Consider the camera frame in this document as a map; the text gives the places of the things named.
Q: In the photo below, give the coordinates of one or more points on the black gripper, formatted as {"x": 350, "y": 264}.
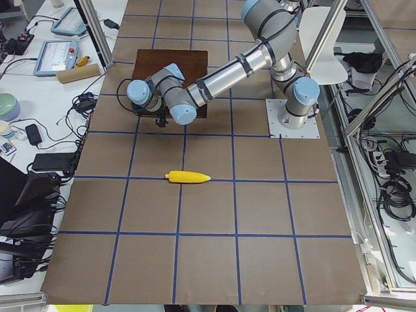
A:
{"x": 161, "y": 121}

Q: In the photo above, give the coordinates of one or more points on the yellow toy corn cob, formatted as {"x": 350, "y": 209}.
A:
{"x": 186, "y": 177}

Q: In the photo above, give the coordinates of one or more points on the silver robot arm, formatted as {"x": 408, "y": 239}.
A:
{"x": 273, "y": 28}

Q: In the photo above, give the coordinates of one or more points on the dark wooden drawer cabinet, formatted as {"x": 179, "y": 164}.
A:
{"x": 163, "y": 90}

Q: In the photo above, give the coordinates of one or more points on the cardboard tube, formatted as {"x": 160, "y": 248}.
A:
{"x": 79, "y": 73}

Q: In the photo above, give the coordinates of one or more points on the gold cylindrical tool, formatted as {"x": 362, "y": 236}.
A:
{"x": 82, "y": 61}

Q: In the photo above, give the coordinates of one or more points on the black power adapter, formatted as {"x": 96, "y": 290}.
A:
{"x": 111, "y": 24}

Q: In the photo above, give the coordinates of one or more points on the blue teach pendant near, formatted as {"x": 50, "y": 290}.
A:
{"x": 56, "y": 56}

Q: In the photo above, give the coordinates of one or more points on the blue teach pendant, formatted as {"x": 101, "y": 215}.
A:
{"x": 56, "y": 56}
{"x": 69, "y": 24}

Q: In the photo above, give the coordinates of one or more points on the black phone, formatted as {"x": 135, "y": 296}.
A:
{"x": 33, "y": 134}

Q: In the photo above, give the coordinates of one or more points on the blue teach pendant far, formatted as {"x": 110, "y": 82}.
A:
{"x": 69, "y": 24}

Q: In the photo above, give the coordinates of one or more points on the green bowl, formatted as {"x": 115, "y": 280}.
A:
{"x": 10, "y": 107}

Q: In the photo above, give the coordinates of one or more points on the white paper cup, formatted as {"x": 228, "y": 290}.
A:
{"x": 6, "y": 131}

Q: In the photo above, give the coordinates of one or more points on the white plastic chair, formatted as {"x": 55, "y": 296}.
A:
{"x": 318, "y": 32}

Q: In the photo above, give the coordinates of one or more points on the aluminium frame post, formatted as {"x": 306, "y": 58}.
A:
{"x": 91, "y": 21}

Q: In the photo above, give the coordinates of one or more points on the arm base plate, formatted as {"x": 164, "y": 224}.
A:
{"x": 282, "y": 124}

